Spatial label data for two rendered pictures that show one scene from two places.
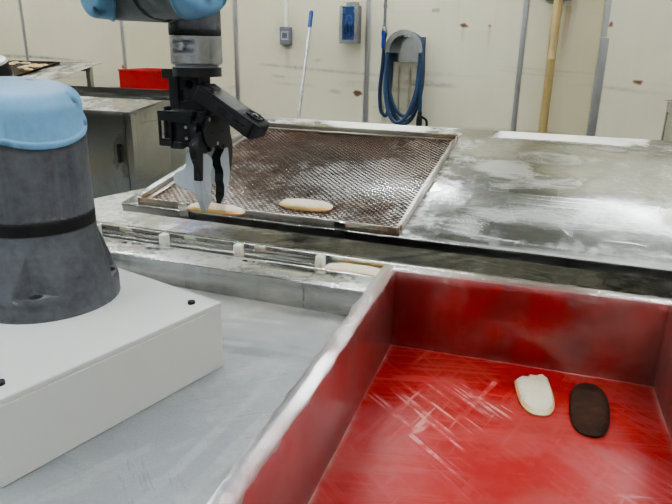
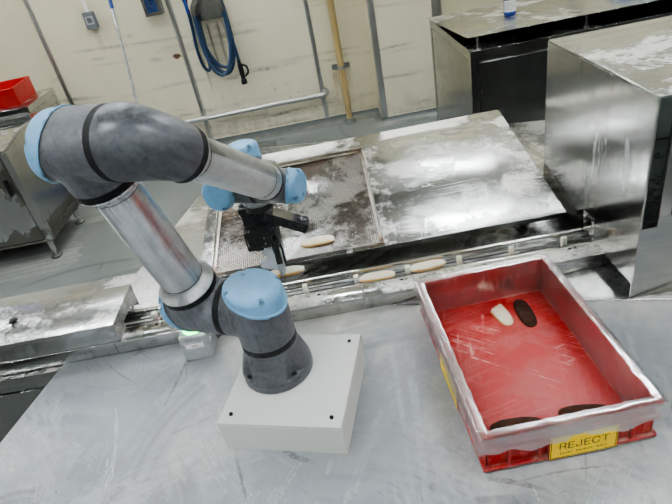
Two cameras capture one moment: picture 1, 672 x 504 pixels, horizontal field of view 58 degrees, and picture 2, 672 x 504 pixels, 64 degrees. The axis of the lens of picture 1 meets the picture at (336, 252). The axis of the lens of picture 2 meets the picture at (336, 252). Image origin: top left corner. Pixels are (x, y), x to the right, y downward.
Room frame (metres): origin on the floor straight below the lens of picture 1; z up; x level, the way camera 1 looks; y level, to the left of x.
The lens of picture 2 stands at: (-0.25, 0.42, 1.71)
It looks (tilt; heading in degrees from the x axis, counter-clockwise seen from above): 33 degrees down; 342
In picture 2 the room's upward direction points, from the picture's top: 12 degrees counter-clockwise
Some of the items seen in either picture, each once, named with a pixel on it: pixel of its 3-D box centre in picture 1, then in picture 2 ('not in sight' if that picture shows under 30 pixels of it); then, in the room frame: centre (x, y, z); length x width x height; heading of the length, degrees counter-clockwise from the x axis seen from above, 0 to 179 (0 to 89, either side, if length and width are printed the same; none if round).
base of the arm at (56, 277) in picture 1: (43, 253); (273, 350); (0.63, 0.32, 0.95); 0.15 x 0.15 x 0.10
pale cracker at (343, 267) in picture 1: (355, 269); (376, 275); (0.84, -0.03, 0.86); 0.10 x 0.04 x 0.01; 70
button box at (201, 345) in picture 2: not in sight; (200, 342); (0.89, 0.46, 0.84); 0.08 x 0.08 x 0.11; 70
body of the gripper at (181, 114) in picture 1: (194, 108); (261, 223); (0.94, 0.22, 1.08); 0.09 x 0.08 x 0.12; 69
